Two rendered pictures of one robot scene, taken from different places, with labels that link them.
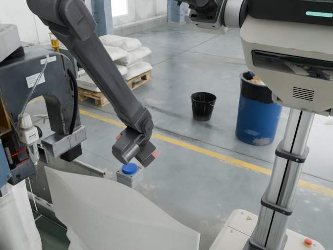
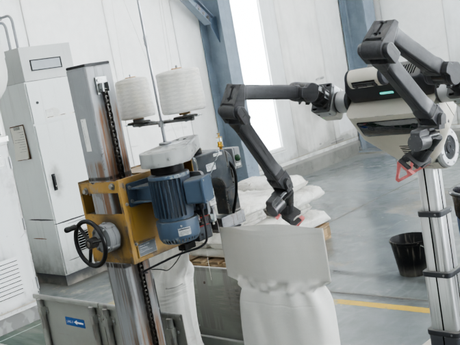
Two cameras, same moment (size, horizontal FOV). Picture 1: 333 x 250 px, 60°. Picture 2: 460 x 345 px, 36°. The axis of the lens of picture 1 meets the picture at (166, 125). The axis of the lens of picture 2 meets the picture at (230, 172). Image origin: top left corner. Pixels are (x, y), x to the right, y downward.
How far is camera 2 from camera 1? 2.02 m
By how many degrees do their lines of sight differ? 24
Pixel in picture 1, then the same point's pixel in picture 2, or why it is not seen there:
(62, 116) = (226, 197)
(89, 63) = (248, 138)
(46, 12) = (229, 114)
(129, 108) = (273, 169)
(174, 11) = not seen: hidden behind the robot
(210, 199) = not seen: outside the picture
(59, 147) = (226, 221)
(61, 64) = (225, 157)
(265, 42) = (361, 116)
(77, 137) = (238, 217)
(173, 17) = not seen: hidden behind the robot
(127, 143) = (276, 198)
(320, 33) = (392, 103)
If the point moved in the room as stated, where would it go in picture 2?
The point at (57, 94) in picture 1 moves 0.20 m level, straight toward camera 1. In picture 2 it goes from (223, 179) to (233, 185)
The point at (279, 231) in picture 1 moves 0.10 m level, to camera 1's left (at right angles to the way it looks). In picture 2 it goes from (448, 301) to (423, 304)
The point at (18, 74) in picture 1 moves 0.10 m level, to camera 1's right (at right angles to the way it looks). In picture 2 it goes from (202, 162) to (226, 158)
